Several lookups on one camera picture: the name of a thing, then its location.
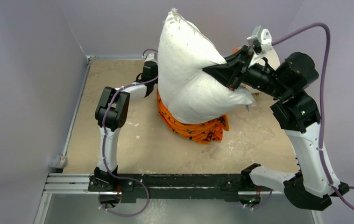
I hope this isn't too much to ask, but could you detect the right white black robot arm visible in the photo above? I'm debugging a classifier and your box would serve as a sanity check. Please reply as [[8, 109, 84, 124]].
[[203, 46, 349, 211]]

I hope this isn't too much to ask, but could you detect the small white jar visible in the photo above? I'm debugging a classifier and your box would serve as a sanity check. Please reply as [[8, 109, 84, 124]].
[[49, 155, 68, 169]]

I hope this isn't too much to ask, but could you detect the purple cable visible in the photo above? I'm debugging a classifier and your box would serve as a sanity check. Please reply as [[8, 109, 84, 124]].
[[244, 22, 354, 221], [98, 49, 159, 217]]

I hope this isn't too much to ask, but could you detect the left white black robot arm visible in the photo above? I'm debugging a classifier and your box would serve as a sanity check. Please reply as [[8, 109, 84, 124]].
[[94, 60, 158, 191]]

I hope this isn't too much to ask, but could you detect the white cylinder with orange face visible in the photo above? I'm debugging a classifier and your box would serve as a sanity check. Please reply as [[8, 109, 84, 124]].
[[232, 46, 282, 97]]

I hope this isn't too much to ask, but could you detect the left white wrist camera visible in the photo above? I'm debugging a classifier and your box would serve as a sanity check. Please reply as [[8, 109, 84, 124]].
[[144, 52, 158, 63]]

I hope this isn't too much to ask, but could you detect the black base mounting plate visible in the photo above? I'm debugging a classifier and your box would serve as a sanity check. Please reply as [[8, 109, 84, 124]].
[[88, 174, 269, 203]]

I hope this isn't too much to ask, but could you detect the white pillow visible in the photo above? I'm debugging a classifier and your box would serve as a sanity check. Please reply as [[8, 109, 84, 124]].
[[157, 8, 255, 124]]

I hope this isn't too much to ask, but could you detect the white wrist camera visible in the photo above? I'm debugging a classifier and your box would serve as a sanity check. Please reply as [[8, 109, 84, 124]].
[[144, 52, 158, 63], [247, 26, 273, 68]]

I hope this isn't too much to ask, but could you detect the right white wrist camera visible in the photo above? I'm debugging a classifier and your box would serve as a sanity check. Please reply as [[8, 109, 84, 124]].
[[247, 26, 273, 68]]

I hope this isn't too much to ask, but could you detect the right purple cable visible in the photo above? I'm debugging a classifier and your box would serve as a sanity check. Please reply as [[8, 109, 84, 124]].
[[244, 22, 354, 221]]

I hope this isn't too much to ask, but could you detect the orange patterned pillowcase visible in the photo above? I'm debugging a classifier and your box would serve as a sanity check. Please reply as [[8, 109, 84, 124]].
[[156, 92, 230, 145]]

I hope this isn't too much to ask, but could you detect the aluminium rail frame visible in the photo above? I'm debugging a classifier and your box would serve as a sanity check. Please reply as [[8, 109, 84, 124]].
[[35, 56, 324, 224]]

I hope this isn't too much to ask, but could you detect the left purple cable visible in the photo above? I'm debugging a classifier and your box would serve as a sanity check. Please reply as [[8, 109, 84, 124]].
[[98, 49, 159, 217]]

